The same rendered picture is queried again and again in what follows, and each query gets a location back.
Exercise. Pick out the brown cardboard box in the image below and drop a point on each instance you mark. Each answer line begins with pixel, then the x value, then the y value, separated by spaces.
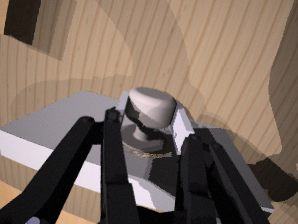
pixel 15 16

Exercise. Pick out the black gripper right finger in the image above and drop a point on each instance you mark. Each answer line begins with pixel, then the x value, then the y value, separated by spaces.
pixel 234 201

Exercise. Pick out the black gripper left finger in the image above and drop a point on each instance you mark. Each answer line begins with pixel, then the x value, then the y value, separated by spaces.
pixel 42 201

